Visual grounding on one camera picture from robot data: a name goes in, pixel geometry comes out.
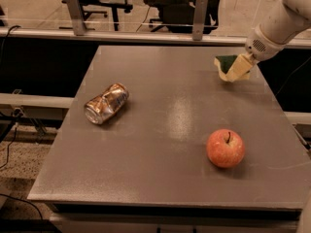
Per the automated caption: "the metal bracket post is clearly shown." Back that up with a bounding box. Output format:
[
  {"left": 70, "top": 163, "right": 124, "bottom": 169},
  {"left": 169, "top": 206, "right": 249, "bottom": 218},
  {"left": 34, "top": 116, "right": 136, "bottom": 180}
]
[
  {"left": 192, "top": 0, "right": 208, "bottom": 41},
  {"left": 65, "top": 0, "right": 86, "bottom": 36}
]

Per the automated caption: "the crushed aluminium can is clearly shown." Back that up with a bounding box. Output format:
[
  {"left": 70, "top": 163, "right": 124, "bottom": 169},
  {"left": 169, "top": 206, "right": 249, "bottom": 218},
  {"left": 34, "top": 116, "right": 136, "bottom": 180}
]
[{"left": 84, "top": 83, "right": 129, "bottom": 124}]

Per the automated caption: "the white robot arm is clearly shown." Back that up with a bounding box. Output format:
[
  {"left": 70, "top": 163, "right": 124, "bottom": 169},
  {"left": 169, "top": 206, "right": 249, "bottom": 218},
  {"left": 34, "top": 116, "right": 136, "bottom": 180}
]
[{"left": 225, "top": 0, "right": 311, "bottom": 83}]

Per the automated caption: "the yellow sponge green top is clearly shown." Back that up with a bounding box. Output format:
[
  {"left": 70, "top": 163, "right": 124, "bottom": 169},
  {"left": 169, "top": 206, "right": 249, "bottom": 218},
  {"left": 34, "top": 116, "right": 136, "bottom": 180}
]
[{"left": 214, "top": 55, "right": 238, "bottom": 82}]

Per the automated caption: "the red apple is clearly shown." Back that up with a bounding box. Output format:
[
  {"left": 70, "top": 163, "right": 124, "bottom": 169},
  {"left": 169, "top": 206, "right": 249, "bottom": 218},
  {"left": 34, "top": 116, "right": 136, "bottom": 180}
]
[{"left": 206, "top": 129, "right": 245, "bottom": 169}]

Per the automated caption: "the horizontal metal rail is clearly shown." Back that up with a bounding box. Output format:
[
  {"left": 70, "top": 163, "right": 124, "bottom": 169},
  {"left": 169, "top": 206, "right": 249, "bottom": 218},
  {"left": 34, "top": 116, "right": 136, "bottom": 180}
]
[{"left": 0, "top": 26, "right": 311, "bottom": 50}]

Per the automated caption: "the middle metal bracket post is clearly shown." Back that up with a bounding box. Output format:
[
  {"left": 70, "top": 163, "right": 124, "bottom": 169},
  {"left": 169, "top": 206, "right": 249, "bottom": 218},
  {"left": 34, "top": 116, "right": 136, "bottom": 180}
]
[{"left": 192, "top": 0, "right": 208, "bottom": 41}]

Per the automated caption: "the black office chair right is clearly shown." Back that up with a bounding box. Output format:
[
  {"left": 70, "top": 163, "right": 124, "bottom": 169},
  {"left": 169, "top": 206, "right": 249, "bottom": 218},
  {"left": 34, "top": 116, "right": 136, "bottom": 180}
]
[{"left": 144, "top": 0, "right": 220, "bottom": 34}]

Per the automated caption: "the left metal bracket post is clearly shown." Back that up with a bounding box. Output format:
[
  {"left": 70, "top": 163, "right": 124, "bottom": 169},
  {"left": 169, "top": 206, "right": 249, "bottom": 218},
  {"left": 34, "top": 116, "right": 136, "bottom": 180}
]
[{"left": 65, "top": 0, "right": 86, "bottom": 36}]

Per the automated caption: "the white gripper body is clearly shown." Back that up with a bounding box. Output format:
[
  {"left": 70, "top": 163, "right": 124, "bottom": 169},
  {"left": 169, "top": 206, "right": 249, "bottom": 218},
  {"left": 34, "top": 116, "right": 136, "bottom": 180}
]
[{"left": 245, "top": 24, "right": 285, "bottom": 62}]

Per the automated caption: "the black cable on floor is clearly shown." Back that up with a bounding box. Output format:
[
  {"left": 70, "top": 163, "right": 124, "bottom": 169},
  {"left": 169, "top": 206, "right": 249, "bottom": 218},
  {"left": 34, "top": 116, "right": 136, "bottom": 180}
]
[{"left": 0, "top": 110, "right": 45, "bottom": 220}]

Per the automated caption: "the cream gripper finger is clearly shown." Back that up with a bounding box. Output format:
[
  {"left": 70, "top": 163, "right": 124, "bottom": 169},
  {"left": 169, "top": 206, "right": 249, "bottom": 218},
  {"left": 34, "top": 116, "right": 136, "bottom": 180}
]
[{"left": 225, "top": 53, "right": 254, "bottom": 83}]

